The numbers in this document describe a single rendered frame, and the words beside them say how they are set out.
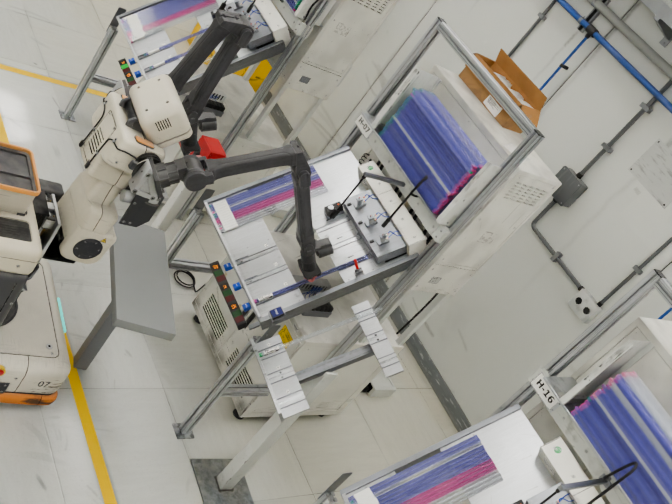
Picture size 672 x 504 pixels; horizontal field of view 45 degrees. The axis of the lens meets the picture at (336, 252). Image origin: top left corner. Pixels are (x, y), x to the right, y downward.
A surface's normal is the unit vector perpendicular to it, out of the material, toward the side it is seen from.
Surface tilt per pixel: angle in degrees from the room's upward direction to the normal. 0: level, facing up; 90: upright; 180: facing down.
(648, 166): 90
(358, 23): 90
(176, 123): 90
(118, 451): 0
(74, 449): 0
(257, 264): 42
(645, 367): 90
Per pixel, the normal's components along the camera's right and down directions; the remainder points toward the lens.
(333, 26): 0.42, 0.72
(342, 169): -0.06, -0.58
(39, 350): 0.57, -0.68
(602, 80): -0.71, -0.11
